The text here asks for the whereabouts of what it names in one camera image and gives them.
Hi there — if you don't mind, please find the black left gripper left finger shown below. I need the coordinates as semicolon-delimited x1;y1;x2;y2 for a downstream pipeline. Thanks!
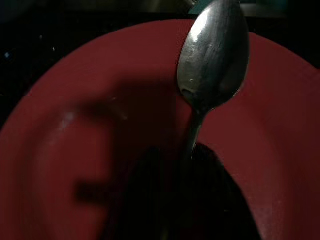
107;146;191;240

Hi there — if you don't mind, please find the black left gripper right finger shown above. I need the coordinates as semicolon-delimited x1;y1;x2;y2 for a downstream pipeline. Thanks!
188;142;262;240

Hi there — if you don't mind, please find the silver metal spoon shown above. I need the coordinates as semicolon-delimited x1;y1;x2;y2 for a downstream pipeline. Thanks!
176;0;251;161

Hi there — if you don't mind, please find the pink plate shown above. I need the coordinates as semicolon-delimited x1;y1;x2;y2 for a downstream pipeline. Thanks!
0;19;320;240

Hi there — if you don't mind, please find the light blue plate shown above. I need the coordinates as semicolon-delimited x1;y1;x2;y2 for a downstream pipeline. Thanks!
187;0;210;15

